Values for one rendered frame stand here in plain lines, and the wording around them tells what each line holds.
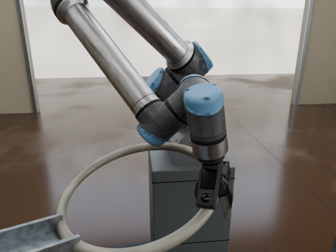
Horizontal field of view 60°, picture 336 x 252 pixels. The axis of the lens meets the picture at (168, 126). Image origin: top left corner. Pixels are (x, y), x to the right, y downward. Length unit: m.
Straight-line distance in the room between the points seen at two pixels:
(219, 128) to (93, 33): 0.49
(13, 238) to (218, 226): 1.03
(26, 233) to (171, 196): 0.77
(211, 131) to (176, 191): 0.79
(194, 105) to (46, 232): 0.51
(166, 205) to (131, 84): 0.78
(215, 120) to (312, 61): 5.58
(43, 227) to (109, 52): 0.51
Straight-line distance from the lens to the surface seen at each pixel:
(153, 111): 0.80
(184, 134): 1.38
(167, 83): 1.34
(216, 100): 0.65
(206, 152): 0.70
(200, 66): 1.33
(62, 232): 0.84
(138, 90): 0.83
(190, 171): 1.38
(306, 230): 2.59
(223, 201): 0.81
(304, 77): 6.18
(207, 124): 0.66
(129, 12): 1.12
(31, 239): 0.87
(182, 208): 1.49
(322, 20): 6.20
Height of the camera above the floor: 1.49
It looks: 19 degrees down
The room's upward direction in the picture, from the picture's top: straight up
